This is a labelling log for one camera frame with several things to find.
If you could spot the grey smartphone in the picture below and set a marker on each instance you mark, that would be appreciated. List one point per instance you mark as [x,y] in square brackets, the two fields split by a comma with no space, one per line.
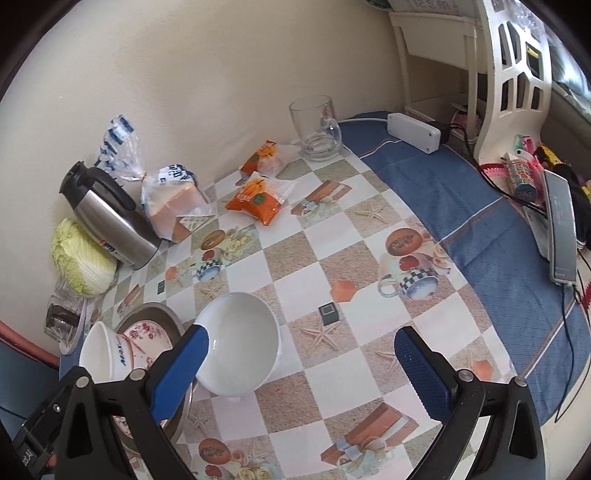
[561,230]

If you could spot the napa cabbage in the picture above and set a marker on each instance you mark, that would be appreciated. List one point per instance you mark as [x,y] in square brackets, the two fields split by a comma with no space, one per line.
[78,258]

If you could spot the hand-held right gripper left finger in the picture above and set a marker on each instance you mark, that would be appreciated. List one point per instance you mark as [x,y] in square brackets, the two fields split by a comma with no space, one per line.
[180,369]

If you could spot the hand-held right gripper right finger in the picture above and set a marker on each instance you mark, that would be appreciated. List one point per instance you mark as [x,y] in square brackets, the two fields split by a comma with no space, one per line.
[420,369]

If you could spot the orange snack packet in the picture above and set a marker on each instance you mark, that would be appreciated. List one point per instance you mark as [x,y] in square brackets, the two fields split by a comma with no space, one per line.
[263,157]
[258,198]

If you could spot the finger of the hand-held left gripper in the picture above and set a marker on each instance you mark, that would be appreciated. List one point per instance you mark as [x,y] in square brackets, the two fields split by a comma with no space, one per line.
[55,408]

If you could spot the grey printed bag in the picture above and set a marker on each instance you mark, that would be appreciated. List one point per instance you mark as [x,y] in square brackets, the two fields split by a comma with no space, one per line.
[429,4]

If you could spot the stainless steel basin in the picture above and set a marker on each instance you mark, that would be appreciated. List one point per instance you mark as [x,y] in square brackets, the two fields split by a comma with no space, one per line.
[152,310]

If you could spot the small white bowl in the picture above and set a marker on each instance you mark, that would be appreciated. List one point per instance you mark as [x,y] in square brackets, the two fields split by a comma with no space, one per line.
[104,355]

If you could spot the colourful printed cylinder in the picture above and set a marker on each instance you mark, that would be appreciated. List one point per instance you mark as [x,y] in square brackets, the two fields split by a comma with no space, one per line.
[521,180]

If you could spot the dark blue panel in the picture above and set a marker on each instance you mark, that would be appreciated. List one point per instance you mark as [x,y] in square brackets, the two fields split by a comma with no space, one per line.
[23,383]

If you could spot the red rimmed strawberry bowl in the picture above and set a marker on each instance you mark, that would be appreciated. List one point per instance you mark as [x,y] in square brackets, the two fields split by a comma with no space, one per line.
[147,334]

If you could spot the pale blue bowl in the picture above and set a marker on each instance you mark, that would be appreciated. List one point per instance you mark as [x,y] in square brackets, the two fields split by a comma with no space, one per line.
[240,341]

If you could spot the stainless steel thermos jug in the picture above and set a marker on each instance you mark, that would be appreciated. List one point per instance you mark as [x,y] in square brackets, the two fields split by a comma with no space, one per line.
[120,226]

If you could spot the clear glass mug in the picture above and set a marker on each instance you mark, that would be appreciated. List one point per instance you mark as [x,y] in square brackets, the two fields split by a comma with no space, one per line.
[314,143]

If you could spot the bagged sliced bread loaf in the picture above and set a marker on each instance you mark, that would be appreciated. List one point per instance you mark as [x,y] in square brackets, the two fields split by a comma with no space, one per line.
[171,203]

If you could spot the checkered printed tablecloth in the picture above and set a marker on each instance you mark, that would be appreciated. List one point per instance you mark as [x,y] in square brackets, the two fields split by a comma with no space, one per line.
[323,249]

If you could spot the white power strip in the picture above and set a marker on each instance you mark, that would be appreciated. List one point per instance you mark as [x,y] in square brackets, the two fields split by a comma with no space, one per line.
[411,131]

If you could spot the pink rail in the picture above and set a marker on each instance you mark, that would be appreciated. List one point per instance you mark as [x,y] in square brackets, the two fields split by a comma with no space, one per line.
[27,346]

